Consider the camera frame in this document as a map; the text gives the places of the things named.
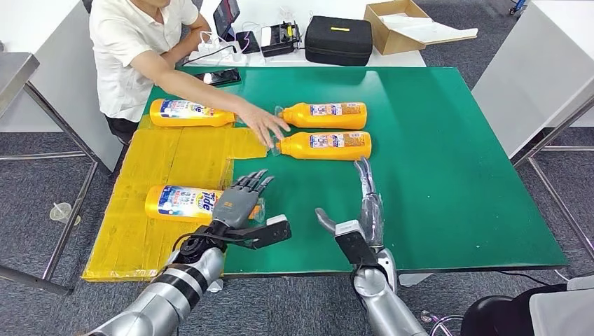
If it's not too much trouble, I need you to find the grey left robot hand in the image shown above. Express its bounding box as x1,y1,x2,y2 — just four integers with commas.
211,169,275,230

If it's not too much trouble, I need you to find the person's right hand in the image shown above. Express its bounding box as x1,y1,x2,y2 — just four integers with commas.
235,101,292,149

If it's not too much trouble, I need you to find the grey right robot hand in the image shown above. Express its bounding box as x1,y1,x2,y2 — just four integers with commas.
315,156,386,249

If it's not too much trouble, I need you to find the orange detergent bottle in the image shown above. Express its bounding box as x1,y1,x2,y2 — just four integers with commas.
271,131,373,162
144,185,266,224
273,101,368,130
148,98,237,128

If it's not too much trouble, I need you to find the black smartphone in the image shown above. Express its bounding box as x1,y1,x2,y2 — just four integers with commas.
195,68,242,88
235,30,262,55

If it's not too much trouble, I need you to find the white power strip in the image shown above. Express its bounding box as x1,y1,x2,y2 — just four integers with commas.
197,30,247,65

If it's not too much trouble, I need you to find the black desktop device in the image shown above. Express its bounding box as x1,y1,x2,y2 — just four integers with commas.
260,21,303,58

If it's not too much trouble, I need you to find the black zip case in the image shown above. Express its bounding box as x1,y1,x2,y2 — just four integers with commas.
304,15,374,67

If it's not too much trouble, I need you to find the black tablet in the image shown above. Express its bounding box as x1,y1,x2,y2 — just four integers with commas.
212,0,241,42

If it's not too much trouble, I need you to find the silver chair base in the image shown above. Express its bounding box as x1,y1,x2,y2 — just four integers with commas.
420,310,465,336

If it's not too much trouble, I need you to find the yellow taped mat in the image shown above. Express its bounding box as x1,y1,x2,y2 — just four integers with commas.
81,113,269,283

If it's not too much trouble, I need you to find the cardboard box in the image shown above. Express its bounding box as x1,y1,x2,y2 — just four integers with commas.
363,0,432,57

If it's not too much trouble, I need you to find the person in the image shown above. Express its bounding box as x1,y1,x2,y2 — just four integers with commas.
89,0,292,149
460,276,594,336

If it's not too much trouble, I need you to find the clear plastic cup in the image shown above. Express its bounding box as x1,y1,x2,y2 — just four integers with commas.
49,202,82,227

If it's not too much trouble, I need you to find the white paper sheet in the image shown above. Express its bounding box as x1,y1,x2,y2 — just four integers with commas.
379,13,479,46

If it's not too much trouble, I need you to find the white desk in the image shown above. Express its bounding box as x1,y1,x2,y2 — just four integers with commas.
471,0,594,160
0,0,125,174

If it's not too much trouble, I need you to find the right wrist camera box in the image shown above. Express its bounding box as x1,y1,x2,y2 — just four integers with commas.
333,219,379,269

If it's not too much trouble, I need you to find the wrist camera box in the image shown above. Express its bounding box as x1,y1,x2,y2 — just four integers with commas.
333,219,379,269
222,213,292,251

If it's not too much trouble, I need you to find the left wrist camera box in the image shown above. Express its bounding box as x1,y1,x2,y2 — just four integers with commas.
222,213,292,251

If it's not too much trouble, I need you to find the black power cable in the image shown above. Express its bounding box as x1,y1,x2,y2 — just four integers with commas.
183,43,237,66

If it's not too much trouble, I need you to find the steel frame table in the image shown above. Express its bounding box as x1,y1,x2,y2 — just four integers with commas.
0,50,101,296
510,94,594,260

